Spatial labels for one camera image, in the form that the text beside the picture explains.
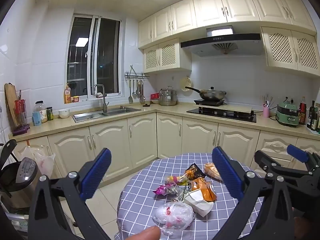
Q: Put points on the black gas stove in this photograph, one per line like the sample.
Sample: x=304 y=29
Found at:
x=220 y=113

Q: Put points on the orange snack packet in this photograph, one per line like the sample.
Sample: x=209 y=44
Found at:
x=206 y=190

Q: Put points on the sliding kitchen window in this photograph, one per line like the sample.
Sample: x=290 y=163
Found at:
x=107 y=55

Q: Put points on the yellow oil bottle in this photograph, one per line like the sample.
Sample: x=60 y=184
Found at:
x=67 y=95

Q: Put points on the white bowl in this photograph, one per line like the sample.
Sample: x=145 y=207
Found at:
x=64 y=113

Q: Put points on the small green jar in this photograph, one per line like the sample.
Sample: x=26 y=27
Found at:
x=50 y=113

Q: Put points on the metal kitchen faucet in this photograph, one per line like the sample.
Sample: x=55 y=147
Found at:
x=103 y=102

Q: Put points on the blue carton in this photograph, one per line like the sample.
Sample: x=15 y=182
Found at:
x=36 y=118

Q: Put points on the stainless steel sink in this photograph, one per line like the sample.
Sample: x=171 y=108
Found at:
x=120 y=111

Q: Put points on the pink chopstick holder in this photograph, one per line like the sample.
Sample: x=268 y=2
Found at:
x=265 y=111

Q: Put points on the wide lattice door cabinet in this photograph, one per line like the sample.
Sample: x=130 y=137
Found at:
x=280 y=47

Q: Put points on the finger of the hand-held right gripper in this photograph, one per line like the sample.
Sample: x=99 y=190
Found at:
x=298 y=153
x=262 y=158

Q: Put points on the metal skimmer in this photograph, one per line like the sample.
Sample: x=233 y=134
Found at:
x=142 y=97

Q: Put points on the grey checked tablecloth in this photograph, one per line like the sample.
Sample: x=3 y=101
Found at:
x=140 y=192

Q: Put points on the clear plastic bag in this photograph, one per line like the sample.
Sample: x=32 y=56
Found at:
x=175 y=215

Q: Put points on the wall utensil rack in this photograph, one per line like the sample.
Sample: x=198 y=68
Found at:
x=136 y=75

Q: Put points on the cream upper wall cabinets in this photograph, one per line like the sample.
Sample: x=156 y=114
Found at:
x=212 y=7

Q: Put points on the small orange wrapper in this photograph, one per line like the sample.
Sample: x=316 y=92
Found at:
x=189 y=175

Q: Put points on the black range hood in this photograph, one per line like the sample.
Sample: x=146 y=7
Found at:
x=220 y=40

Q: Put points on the silver electric cooker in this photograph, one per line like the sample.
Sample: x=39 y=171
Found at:
x=23 y=177

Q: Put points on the white plastic bag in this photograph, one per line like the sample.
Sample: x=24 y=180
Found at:
x=45 y=163

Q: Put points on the cream lower kitchen cabinets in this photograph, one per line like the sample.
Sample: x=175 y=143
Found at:
x=140 y=140

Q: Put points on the steel wok with lid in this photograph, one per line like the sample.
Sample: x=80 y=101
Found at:
x=212 y=94

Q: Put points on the small lattice door cabinet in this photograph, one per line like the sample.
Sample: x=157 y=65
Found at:
x=165 y=55

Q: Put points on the white paper box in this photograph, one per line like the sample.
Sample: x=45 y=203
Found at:
x=200 y=203

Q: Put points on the red utensil drying rack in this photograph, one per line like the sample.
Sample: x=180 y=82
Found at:
x=20 y=110

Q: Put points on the person's left hand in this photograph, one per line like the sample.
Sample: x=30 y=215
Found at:
x=148 y=233

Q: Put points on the black induction cooker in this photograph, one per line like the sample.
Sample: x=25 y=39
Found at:
x=208 y=102

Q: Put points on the wooden cutting board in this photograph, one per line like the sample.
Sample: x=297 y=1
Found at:
x=10 y=97

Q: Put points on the metal spatula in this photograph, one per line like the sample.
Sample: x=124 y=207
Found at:
x=130 y=98

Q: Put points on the stainless steamer pot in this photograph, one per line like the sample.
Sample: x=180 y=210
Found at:
x=168 y=97

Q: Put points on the yellow candy wrapper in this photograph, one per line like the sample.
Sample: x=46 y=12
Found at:
x=175 y=179

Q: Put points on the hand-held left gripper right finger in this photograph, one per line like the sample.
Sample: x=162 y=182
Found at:
x=228 y=175

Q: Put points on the bread in plastic bag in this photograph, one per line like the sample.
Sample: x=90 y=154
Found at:
x=211 y=170

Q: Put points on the red label sauce bottle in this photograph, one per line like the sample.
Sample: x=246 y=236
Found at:
x=303 y=112

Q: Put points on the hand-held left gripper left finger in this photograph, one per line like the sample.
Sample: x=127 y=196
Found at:
x=96 y=172

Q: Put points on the dark glass bottle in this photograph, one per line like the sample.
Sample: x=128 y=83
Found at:
x=311 y=116

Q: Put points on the pink foil wrapper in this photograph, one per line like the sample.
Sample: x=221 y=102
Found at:
x=162 y=189

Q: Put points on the black snack wrapper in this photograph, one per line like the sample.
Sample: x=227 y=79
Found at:
x=197 y=169

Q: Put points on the red container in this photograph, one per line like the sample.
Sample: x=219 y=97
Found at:
x=155 y=96

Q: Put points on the green electric cooker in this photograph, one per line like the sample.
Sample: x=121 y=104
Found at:
x=287 y=116

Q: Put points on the large white-lid jar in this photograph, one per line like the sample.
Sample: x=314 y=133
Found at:
x=42 y=113

